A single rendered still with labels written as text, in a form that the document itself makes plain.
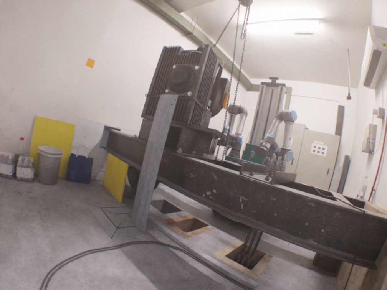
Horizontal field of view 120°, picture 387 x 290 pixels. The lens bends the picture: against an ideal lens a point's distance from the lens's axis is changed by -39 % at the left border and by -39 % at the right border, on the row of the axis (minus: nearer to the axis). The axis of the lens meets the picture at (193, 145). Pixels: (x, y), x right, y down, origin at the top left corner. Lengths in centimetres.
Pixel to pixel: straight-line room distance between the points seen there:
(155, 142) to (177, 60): 77
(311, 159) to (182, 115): 313
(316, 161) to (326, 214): 310
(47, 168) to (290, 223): 200
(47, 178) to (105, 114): 107
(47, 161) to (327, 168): 440
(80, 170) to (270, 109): 238
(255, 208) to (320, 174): 308
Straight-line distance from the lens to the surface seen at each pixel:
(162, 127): 131
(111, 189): 211
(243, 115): 219
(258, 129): 239
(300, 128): 420
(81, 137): 230
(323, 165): 406
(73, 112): 225
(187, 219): 193
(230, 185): 113
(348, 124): 448
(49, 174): 201
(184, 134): 142
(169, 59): 178
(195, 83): 150
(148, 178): 135
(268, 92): 251
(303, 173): 407
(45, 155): 195
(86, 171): 221
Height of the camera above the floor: 77
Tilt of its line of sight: 1 degrees down
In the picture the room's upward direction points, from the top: 15 degrees clockwise
